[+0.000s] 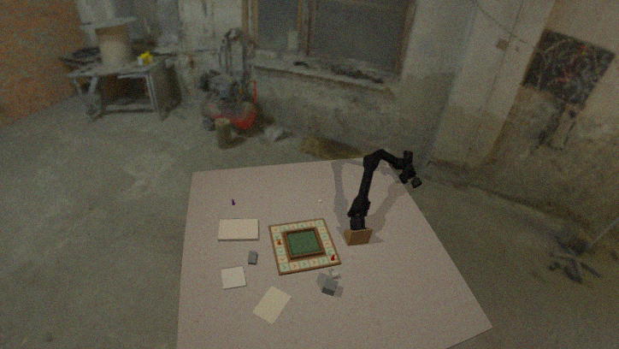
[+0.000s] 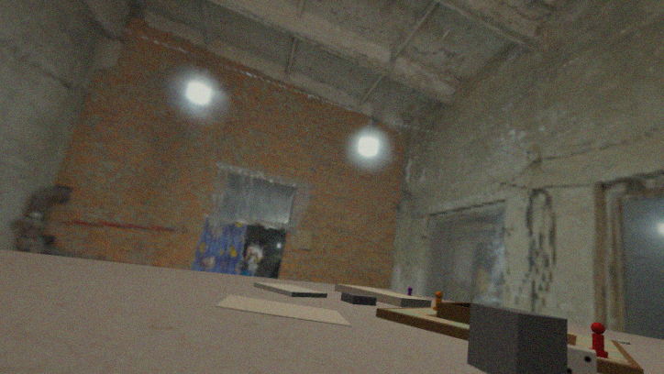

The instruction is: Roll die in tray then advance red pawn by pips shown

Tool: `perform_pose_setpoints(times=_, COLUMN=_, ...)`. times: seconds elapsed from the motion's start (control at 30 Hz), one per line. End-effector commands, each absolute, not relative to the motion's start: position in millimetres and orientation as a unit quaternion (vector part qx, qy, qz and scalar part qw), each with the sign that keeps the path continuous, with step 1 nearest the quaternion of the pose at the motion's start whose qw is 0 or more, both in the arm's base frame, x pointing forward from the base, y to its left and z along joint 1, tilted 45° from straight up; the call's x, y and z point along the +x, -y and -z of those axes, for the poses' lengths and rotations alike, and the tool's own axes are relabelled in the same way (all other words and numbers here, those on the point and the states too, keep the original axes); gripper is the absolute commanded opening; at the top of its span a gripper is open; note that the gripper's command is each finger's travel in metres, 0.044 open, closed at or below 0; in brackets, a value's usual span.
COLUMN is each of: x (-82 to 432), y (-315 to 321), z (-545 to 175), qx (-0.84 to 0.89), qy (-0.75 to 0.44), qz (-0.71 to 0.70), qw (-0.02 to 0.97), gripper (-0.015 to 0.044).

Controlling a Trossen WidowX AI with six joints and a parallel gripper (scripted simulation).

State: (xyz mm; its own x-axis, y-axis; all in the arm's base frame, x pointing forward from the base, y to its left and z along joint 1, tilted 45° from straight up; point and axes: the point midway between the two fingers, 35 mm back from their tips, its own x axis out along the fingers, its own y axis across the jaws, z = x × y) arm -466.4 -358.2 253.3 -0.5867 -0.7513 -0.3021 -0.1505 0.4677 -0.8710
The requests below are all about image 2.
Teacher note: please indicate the white die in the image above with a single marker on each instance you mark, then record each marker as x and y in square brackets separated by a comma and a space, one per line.
[581, 360]

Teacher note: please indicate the red pawn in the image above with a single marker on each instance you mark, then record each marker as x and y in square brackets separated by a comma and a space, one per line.
[597, 340]

